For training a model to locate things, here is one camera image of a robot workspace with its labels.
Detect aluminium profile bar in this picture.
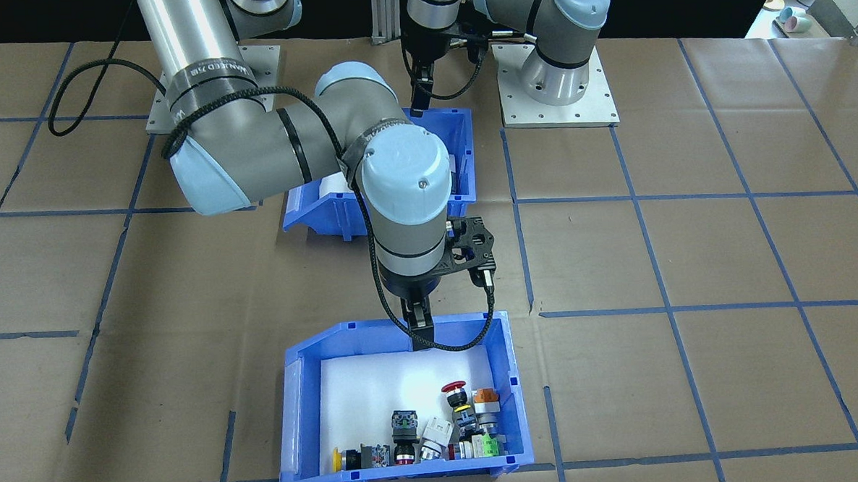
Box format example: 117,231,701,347
820,0,858,49

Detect yellow pushbutton switch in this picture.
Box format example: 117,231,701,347
332,447,368,472

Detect orange capped pushbutton switch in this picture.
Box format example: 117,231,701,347
472,387,504,436

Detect blue plastic switch bin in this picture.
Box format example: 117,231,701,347
271,310,537,482

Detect green contact block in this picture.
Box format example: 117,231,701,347
474,432,508,458

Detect black red-ringed pushbutton switch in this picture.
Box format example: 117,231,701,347
389,410,421,467

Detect blue plastic capacitor bin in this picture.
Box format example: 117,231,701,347
277,106,480,246

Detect white grey pushbutton switch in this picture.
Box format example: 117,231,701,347
416,414,459,461

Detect vertical aluminium profile post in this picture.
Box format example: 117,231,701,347
370,0,410,46

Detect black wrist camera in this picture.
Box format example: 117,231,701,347
444,215,498,279

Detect red mushroom emergency stop button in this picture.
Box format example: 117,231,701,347
441,379,478,436

